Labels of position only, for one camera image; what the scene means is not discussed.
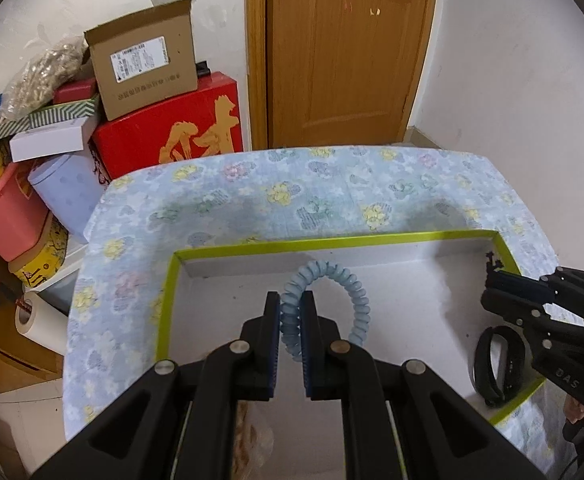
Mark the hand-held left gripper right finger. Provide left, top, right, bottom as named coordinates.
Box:
left=299, top=291, right=547, bottom=480

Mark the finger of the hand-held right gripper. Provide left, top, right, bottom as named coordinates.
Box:
left=485, top=269, right=555, bottom=307
left=480, top=289, right=553, bottom=347

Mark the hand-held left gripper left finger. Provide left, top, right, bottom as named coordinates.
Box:
left=31, top=291, right=281, bottom=480

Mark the blue spiral hair tie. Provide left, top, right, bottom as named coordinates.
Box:
left=279, top=260, right=371, bottom=363

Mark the green-rimmed white box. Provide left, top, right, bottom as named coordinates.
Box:
left=156, top=229, right=547, bottom=480

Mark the person's right hand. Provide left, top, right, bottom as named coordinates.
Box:
left=563, top=394, right=583, bottom=426

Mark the black hair band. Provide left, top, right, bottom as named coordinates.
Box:
left=472, top=325, right=526, bottom=408

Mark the beige scrunchie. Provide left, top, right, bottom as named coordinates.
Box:
left=236, top=400, right=275, bottom=480

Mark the floral tablecloth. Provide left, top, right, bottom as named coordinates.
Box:
left=62, top=145, right=572, bottom=480

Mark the white plastic bin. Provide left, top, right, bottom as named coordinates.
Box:
left=34, top=237, right=89, bottom=317

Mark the white tape roll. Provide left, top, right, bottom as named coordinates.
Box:
left=14, top=290, right=70, bottom=356

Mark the red box with gold print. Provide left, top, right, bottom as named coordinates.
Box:
left=89, top=71, right=245, bottom=186

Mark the yellow round box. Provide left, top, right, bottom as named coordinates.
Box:
left=8, top=215, right=70, bottom=283

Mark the lavender round container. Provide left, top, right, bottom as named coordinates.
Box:
left=28, top=154, right=108, bottom=245

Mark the wooden wardrobe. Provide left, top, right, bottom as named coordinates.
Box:
left=0, top=280, right=65, bottom=396

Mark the wooden door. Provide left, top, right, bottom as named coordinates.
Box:
left=246, top=0, right=445, bottom=152

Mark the pink plastic bin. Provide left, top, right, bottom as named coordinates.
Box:
left=0, top=162, right=53, bottom=263

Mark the flat white box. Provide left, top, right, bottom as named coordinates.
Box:
left=9, top=119, right=100, bottom=163

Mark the green striped box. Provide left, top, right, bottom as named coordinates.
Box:
left=28, top=94, right=102, bottom=130

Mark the brown cardboard box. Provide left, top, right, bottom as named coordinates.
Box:
left=83, top=0, right=200, bottom=122

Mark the small red box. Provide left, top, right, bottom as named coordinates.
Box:
left=52, top=78, right=100, bottom=107

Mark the clear bag of beige pieces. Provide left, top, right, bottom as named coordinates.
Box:
left=2, top=37, right=93, bottom=121

